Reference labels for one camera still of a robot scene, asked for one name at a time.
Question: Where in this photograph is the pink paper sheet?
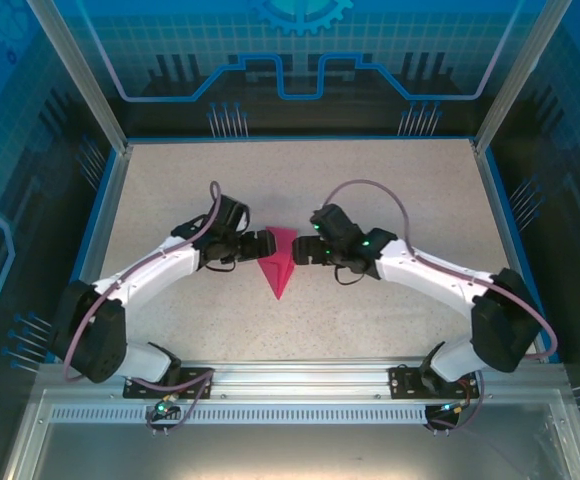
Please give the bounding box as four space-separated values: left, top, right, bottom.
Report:
257 226 299 301

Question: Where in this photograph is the short blue table edge trim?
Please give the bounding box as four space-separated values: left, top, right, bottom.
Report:
44 148 121 364
484 147 562 364

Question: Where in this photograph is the left circuit board with LED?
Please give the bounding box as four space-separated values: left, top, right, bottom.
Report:
144 394 180 422

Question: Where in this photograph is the circuit board with led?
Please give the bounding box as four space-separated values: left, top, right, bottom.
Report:
144 394 180 422
427 398 471 422

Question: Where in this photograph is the right circuit board with LED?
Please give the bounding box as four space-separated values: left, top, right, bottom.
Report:
427 398 471 422

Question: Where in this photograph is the aluminium frame rail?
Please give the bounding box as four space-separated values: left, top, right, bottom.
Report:
34 355 571 404

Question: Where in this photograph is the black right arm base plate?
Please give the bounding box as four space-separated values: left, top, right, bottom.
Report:
388 364 482 400

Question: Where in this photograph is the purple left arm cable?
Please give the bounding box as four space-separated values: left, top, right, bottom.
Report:
63 180 224 437

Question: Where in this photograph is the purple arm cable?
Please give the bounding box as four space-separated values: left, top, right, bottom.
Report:
322 179 559 437
63 180 224 437

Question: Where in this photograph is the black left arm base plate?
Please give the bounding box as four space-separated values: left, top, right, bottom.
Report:
122 366 215 400

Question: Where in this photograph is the slotted aluminium cable duct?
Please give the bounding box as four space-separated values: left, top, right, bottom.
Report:
48 405 474 426

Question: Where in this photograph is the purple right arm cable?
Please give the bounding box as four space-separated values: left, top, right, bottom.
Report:
322 179 559 437

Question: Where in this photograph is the aluminium frame post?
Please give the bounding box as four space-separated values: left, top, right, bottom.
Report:
472 0 574 154
24 0 134 154

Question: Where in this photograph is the blue printed enclosure panel, gear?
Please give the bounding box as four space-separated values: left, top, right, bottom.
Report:
52 0 541 139

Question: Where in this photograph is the blue printed enclosure side panel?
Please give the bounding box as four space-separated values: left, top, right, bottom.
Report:
479 0 580 480
0 0 121 480

